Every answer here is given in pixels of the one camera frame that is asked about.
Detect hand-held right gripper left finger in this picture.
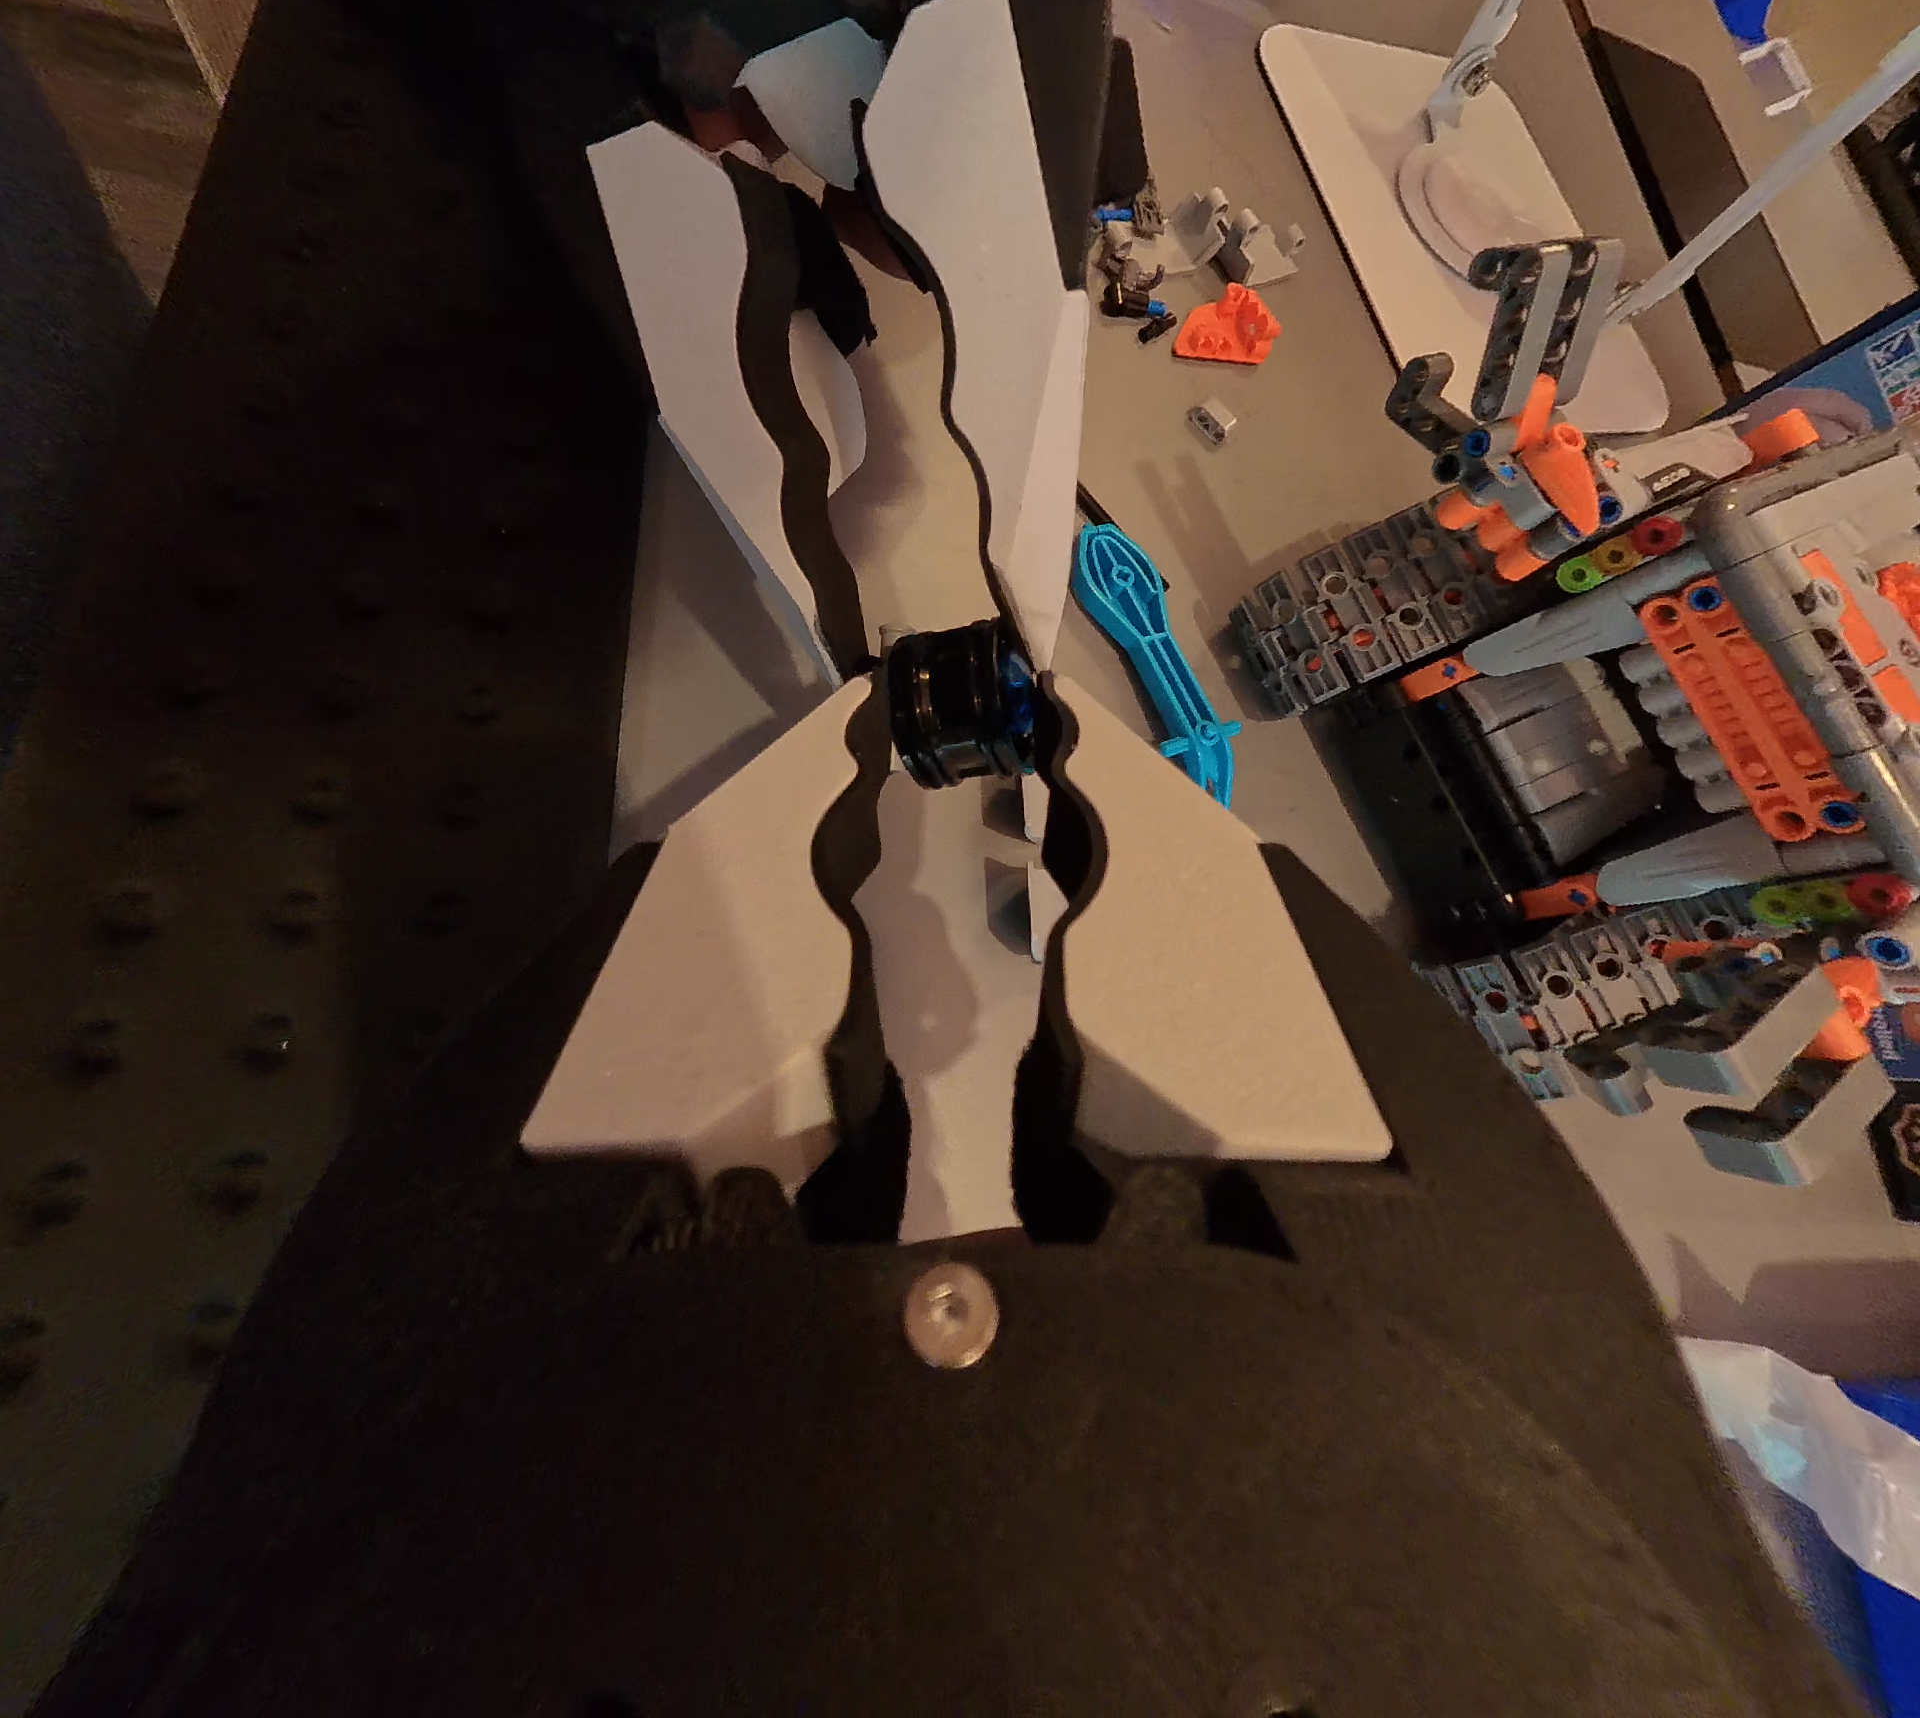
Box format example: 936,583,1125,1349
519,673,880,1201

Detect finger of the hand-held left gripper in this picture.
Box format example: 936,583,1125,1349
851,0,1092,673
584,119,872,685

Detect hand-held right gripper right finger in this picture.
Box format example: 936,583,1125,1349
1033,679,1393,1168

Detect black toy wheel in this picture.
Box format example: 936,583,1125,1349
883,620,1038,789

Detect large grey curved panel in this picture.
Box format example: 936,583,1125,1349
1169,187,1307,288

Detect orange angled panel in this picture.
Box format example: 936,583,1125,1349
1172,282,1286,368

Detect blue plastic tool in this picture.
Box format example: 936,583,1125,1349
1071,522,1243,807

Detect black perforated panel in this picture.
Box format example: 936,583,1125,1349
0,0,669,1450

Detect tracked toy robot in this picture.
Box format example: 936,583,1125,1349
1230,236,1920,1187

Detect plastic bags of sheets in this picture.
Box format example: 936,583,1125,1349
1679,1333,1920,1600

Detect blue robot kit box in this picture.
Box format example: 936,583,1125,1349
1724,291,1920,438

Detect blue storage bin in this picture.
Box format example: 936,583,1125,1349
1835,1379,1920,1718

